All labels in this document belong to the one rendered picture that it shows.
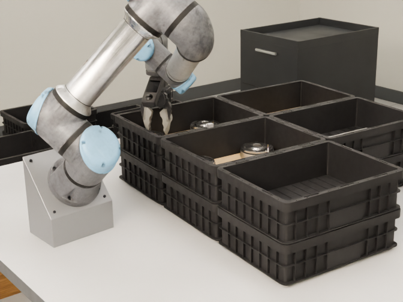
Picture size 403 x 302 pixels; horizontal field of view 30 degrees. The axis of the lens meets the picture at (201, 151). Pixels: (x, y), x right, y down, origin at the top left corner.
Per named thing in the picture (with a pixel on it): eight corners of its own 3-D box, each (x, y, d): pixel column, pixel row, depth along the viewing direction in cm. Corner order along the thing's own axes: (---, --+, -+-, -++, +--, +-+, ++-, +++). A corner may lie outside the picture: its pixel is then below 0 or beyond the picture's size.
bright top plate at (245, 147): (253, 156, 228) (253, 154, 228) (234, 147, 236) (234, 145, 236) (279, 149, 233) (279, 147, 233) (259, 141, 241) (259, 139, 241)
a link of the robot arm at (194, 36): (235, 28, 187) (200, 76, 234) (202, -3, 186) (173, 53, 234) (204, 60, 184) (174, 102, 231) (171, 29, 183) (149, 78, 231)
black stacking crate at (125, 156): (161, 209, 230) (159, 172, 226) (116, 180, 254) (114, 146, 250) (265, 181, 250) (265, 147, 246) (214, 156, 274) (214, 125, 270)
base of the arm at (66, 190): (62, 214, 206) (74, 199, 198) (38, 166, 209) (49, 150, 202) (107, 197, 215) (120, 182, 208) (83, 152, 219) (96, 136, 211)
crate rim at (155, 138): (158, 145, 223) (158, 138, 222) (113, 121, 247) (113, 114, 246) (265, 122, 243) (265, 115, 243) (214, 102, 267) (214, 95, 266)
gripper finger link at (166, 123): (179, 129, 249) (172, 102, 246) (173, 134, 243) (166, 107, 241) (170, 130, 250) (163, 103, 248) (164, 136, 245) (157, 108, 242)
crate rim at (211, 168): (214, 175, 199) (214, 167, 198) (158, 145, 223) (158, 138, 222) (328, 147, 219) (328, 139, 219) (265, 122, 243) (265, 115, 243)
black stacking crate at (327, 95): (265, 150, 247) (265, 117, 243) (215, 127, 270) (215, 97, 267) (355, 129, 267) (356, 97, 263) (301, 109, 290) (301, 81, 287)
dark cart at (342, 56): (291, 209, 401) (295, 42, 371) (237, 184, 435) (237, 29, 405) (369, 182, 436) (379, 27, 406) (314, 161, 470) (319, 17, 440)
